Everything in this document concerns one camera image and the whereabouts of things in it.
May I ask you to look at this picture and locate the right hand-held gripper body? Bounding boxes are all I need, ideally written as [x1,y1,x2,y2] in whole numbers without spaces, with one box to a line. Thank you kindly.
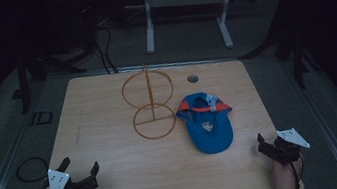
[263,125,314,167]

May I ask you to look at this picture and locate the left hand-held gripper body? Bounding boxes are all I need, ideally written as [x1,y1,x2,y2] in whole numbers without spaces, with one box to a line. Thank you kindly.
[45,162,100,189]

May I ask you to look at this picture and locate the blue cap with orange lining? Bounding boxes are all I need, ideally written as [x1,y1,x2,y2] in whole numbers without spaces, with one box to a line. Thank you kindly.
[172,87,239,159]

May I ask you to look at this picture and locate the gold wire hat stand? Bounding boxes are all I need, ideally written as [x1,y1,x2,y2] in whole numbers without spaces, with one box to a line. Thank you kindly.
[117,60,182,145]

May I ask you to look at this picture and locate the person's right hand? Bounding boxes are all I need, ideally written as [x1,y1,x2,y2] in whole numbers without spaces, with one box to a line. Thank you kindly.
[269,153,308,189]

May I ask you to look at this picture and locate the black metal stand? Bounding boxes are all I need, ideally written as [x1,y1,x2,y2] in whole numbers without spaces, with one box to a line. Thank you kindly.
[5,40,108,117]
[230,0,325,99]

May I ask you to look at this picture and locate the grey table grommet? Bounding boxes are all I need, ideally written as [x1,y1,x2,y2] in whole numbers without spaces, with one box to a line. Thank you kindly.
[186,73,200,84]

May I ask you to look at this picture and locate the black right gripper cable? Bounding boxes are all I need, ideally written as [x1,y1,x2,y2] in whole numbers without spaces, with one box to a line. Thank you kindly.
[287,154,308,189]

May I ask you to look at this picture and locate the black looped floor cable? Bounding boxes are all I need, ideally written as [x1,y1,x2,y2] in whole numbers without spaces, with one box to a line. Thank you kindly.
[13,154,52,186]

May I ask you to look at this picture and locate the black floor cables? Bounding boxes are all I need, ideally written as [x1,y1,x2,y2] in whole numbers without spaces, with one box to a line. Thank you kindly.
[91,17,121,76]

